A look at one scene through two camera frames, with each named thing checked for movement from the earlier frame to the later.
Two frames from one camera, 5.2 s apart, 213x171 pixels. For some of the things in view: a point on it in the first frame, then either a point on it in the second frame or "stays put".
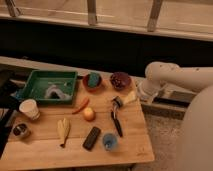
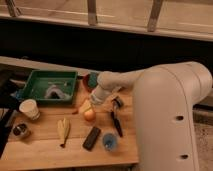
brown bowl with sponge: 93,82 stays put
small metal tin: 19,129 stays put
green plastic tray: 50,86 stays put
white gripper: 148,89 to 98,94
